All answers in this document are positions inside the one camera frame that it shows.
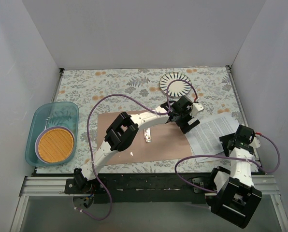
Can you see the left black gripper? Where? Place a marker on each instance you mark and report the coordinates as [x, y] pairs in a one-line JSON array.
[[187, 123]]

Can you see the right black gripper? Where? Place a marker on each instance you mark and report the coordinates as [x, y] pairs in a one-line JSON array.
[[227, 140]]

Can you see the printed paper sheet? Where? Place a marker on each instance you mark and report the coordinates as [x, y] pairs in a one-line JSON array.
[[204, 138], [201, 157]]

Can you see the pink file folder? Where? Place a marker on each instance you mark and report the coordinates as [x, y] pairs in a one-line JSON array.
[[168, 141]]

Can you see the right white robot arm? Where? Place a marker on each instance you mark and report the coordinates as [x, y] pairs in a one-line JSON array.
[[237, 198]]

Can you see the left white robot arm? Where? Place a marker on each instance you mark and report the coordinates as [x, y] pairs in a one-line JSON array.
[[123, 130]]

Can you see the metal folder clip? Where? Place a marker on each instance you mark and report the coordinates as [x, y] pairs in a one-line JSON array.
[[147, 135]]

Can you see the white plate blue stripes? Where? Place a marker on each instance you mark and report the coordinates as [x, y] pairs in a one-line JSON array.
[[175, 84]]

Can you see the floral tablecloth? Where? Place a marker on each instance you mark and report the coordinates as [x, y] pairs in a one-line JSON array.
[[116, 90]]

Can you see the teal plastic tray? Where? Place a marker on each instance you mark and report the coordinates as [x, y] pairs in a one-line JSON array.
[[63, 114]]

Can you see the orange woven coaster dish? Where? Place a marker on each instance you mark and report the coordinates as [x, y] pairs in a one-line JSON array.
[[55, 145]]

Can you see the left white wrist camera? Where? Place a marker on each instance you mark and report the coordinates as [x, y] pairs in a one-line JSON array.
[[196, 108]]

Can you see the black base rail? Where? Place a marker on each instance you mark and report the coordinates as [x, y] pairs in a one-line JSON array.
[[137, 188]]

